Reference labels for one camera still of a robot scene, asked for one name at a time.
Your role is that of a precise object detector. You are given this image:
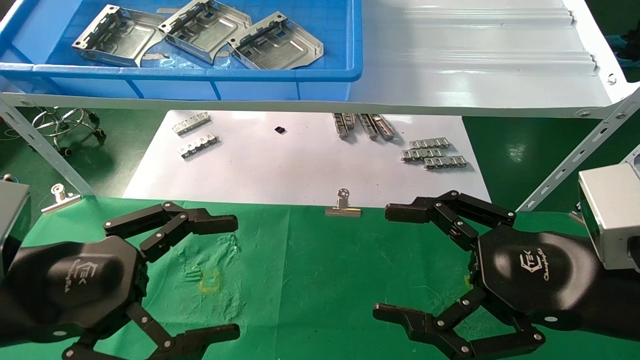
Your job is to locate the white paper sheet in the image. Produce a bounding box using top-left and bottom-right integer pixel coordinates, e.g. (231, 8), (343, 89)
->
(122, 110), (493, 208)

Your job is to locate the white perforated angle brace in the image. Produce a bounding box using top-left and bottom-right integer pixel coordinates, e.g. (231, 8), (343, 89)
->
(516, 87), (640, 212)
(0, 95), (96, 197)

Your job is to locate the silver sheet metal bracket part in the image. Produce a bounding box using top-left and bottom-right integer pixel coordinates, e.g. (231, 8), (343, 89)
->
(158, 0), (253, 64)
(71, 4), (168, 67)
(227, 12), (324, 70)

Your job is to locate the green cloth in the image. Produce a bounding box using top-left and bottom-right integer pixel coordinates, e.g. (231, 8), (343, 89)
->
(0, 195), (640, 360)

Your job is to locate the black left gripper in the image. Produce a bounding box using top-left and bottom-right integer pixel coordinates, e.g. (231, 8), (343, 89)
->
(10, 236), (241, 360)

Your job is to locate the blue plastic bin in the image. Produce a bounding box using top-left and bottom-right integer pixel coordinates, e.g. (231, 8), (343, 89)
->
(0, 0), (363, 101)

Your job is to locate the white metal shelf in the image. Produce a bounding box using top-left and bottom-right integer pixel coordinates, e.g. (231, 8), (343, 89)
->
(0, 0), (640, 119)

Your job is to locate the grey notched metal strip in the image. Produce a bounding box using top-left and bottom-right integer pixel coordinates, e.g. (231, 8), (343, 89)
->
(401, 148), (445, 163)
(409, 138), (451, 150)
(424, 156), (468, 170)

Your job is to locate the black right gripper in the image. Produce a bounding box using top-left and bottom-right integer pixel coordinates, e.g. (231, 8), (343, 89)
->
(372, 190), (601, 360)

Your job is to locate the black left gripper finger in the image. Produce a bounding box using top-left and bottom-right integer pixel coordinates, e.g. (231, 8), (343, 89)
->
(103, 201), (239, 263)

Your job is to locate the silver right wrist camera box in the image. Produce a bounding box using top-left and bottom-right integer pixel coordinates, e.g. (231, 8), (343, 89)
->
(577, 162), (640, 273)

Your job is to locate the silver binder clip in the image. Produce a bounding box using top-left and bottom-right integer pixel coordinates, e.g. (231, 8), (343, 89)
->
(41, 183), (82, 215)
(325, 188), (362, 218)

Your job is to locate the small notched metal strip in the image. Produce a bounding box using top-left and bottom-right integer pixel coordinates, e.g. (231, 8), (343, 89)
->
(172, 112), (212, 136)
(178, 132), (220, 160)

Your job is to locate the chrome stool base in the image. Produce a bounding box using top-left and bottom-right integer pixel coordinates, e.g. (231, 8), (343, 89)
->
(31, 106), (106, 157)

